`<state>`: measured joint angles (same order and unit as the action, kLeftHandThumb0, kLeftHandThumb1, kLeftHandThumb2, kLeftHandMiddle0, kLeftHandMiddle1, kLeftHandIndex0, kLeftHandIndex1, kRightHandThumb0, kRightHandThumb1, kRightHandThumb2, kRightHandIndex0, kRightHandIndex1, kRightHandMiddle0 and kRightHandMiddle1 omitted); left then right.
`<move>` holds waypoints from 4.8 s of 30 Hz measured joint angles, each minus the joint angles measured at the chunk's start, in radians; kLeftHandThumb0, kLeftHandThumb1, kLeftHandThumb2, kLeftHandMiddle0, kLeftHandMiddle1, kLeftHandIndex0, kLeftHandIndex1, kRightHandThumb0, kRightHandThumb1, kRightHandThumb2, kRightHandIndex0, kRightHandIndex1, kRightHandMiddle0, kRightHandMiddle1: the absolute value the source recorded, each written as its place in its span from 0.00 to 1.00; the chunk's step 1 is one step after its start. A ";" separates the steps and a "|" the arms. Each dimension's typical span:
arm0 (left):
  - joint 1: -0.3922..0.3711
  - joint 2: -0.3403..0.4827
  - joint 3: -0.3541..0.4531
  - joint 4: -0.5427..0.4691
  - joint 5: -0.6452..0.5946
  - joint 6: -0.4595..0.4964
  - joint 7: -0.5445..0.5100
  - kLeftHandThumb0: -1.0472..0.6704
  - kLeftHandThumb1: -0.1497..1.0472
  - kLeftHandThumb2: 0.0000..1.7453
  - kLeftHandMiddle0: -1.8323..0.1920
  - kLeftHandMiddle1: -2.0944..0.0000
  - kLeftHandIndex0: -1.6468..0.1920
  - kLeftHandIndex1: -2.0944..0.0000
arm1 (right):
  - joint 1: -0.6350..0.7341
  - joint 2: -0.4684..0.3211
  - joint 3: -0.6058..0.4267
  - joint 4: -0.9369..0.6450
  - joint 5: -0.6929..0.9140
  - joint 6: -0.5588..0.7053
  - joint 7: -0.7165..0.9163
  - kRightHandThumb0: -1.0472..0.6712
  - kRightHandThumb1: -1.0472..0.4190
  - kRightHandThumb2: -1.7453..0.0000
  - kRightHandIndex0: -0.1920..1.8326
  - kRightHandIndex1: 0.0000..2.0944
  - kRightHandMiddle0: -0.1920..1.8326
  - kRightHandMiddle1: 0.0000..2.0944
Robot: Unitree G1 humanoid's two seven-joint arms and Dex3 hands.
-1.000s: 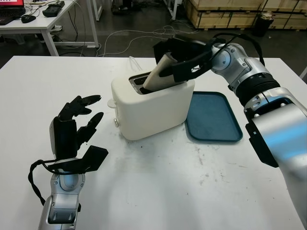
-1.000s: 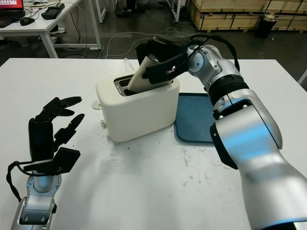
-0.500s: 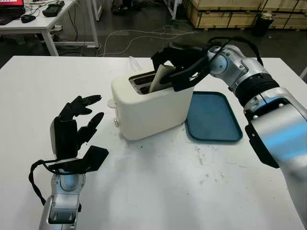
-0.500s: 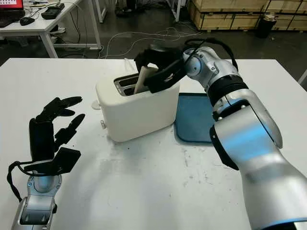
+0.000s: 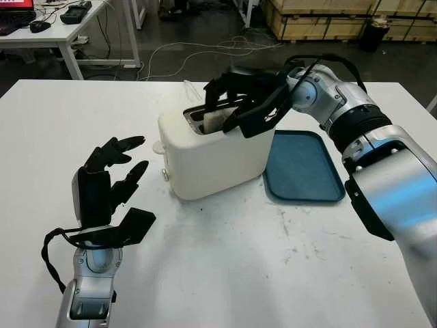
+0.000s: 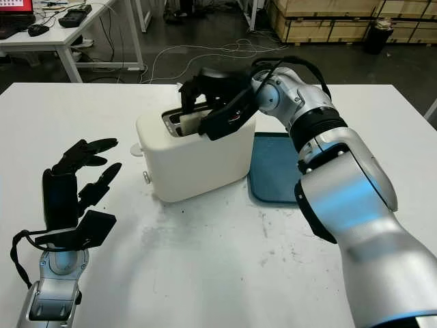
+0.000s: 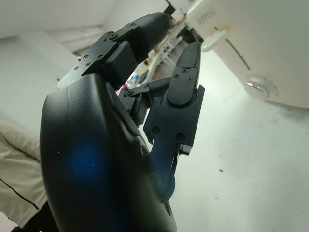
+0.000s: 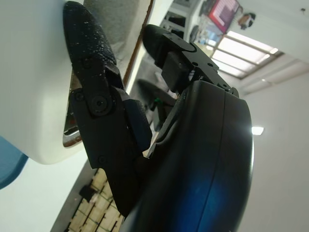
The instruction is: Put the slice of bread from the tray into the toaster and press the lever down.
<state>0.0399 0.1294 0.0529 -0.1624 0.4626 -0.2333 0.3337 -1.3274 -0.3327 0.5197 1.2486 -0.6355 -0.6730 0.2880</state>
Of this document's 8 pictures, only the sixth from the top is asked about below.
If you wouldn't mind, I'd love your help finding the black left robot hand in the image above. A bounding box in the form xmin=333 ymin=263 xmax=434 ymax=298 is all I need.
xmin=41 ymin=137 xmax=123 ymax=230

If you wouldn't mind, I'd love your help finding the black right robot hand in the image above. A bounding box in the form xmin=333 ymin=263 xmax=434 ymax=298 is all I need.
xmin=178 ymin=67 xmax=255 ymax=113

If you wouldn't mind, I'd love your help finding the slice of white bread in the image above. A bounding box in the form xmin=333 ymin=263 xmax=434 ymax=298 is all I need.
xmin=179 ymin=109 xmax=211 ymax=137

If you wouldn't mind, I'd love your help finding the cream two-slot toaster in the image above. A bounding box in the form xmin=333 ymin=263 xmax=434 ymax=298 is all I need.
xmin=130 ymin=98 xmax=257 ymax=204

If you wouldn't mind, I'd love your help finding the blue plastic tray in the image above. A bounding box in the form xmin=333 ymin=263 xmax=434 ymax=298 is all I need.
xmin=247 ymin=132 xmax=301 ymax=206

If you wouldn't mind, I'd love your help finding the black handheld controller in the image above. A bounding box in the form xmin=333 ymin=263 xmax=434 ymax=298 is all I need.
xmin=58 ymin=5 xmax=93 ymax=28

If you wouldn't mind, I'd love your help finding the white office desk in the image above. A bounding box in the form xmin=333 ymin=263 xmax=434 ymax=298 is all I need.
xmin=0 ymin=0 xmax=146 ymax=83

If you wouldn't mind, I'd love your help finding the black trash bin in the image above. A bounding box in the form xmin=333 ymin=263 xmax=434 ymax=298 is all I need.
xmin=363 ymin=19 xmax=394 ymax=55

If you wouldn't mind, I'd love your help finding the black computer mouse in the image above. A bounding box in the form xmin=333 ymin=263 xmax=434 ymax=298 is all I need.
xmin=27 ymin=24 xmax=51 ymax=37

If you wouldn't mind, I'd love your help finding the black laptop with red screen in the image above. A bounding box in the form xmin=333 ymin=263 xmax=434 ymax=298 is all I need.
xmin=0 ymin=0 xmax=36 ymax=39

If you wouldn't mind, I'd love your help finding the grey table leg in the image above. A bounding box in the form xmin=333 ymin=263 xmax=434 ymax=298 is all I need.
xmin=425 ymin=100 xmax=437 ymax=131

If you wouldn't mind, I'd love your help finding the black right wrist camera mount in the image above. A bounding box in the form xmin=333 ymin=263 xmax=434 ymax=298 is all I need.
xmin=198 ymin=89 xmax=255 ymax=141

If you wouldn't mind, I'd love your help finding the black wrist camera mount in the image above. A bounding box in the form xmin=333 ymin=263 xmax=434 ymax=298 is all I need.
xmin=198 ymin=89 xmax=255 ymax=141
xmin=33 ymin=209 xmax=117 ymax=252

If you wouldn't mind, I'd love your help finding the white cable on floor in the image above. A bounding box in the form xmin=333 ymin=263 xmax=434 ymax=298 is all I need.
xmin=141 ymin=38 xmax=290 ymax=85

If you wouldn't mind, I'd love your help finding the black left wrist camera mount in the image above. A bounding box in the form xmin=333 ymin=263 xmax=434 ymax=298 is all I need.
xmin=33 ymin=209 xmax=117 ymax=252

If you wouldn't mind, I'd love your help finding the white table frame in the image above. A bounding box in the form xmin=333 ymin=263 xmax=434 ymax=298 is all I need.
xmin=238 ymin=0 xmax=257 ymax=32
xmin=135 ymin=0 xmax=154 ymax=34

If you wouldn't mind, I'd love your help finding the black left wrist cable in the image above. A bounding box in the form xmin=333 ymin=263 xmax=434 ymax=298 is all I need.
xmin=10 ymin=229 xmax=45 ymax=288

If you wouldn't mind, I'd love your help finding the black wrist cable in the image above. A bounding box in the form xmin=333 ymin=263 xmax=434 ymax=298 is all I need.
xmin=10 ymin=229 xmax=45 ymax=288
xmin=251 ymin=56 xmax=331 ymax=100

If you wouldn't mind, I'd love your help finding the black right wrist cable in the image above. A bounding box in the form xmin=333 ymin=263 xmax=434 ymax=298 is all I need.
xmin=251 ymin=56 xmax=331 ymax=100

